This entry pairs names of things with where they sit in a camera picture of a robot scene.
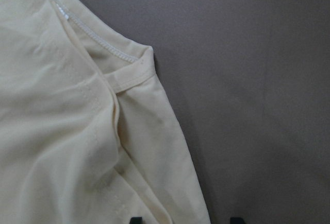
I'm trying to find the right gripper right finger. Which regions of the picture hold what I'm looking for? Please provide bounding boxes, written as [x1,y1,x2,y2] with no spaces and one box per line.
[230,217,245,224]

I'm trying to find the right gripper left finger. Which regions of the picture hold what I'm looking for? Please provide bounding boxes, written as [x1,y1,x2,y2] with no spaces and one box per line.
[129,216,142,224]

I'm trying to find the cream long-sleeve graphic shirt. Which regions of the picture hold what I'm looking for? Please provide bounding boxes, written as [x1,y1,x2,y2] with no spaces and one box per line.
[1,0,210,223]

